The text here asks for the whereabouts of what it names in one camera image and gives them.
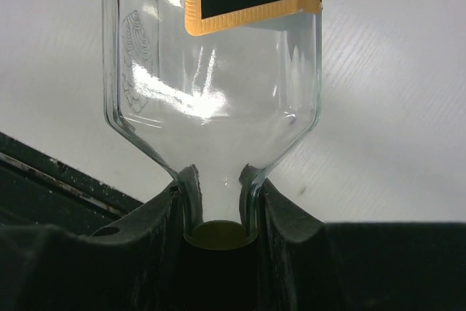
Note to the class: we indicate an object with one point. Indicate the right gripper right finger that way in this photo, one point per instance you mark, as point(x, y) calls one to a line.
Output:
point(307, 264)

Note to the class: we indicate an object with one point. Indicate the black mounting rail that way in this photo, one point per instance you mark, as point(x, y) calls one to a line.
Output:
point(39, 189)

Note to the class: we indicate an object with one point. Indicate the small bottle brown label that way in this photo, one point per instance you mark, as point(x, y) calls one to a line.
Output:
point(216, 93)

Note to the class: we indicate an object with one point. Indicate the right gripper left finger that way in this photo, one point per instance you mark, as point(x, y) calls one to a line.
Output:
point(131, 264)

